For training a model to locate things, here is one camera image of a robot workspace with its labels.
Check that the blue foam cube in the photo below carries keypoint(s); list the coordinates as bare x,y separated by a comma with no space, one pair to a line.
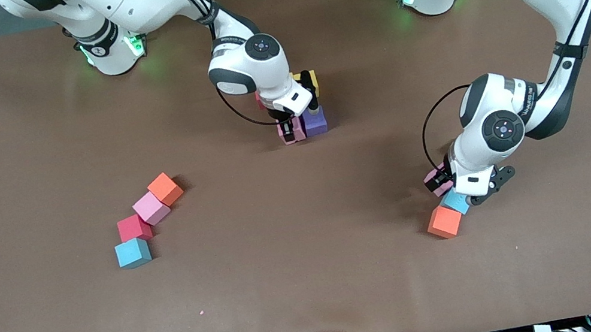
132,252
456,203

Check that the brown table cover sheet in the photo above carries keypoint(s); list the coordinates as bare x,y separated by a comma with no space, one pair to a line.
318,296

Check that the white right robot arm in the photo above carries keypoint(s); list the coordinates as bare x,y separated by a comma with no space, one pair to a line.
248,71

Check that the yellow foam cube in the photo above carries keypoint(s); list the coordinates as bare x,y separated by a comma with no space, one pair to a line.
297,77

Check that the pink foam cube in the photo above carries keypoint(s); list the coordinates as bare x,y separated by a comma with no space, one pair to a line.
299,130
445,189
151,208

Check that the orange foam cube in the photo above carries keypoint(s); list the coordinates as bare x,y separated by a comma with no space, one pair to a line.
165,189
444,222

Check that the purple foam cube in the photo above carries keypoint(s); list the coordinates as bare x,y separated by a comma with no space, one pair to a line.
315,121

